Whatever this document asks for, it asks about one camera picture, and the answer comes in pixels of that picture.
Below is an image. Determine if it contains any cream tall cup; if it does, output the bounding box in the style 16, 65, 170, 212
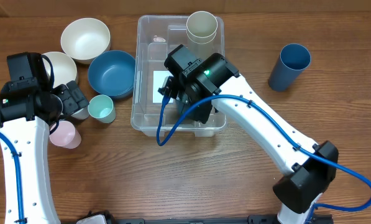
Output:
186, 11, 218, 44
187, 32, 216, 60

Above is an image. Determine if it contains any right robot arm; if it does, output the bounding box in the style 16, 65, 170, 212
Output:
158, 45, 339, 223

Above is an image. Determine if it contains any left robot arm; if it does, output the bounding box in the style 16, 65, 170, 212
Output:
0, 52, 89, 223

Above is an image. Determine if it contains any grey small cup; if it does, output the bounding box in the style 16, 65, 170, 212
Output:
71, 107, 89, 120

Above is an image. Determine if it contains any white label in bin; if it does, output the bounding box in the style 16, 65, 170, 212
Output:
152, 71, 172, 103

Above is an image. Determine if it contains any mint green small cup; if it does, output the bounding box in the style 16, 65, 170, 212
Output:
88, 95, 116, 123

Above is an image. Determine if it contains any cream bowl left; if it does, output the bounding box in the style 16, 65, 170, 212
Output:
44, 52, 78, 88

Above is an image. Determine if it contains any cream bowl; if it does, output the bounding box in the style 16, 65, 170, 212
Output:
60, 17, 111, 65
44, 52, 78, 88

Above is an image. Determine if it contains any pink small cup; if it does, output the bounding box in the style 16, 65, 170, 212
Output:
49, 121, 81, 149

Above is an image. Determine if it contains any dark blue bowl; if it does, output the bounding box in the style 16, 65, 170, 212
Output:
88, 50, 135, 99

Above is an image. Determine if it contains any clear plastic storage bin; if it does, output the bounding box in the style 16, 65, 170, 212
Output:
131, 15, 227, 137

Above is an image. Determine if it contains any cream bowl upper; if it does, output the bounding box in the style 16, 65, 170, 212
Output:
60, 17, 111, 65

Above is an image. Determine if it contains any dark blue tall cup right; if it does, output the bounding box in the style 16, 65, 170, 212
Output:
268, 44, 311, 91

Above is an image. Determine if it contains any right blue cable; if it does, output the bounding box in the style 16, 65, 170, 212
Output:
156, 93, 371, 224

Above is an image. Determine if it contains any blue cable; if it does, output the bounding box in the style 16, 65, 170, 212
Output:
156, 93, 371, 224
0, 99, 26, 224

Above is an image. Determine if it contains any left blue cable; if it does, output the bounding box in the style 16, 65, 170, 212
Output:
0, 99, 26, 224

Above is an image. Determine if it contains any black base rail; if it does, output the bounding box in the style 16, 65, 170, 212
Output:
60, 211, 334, 224

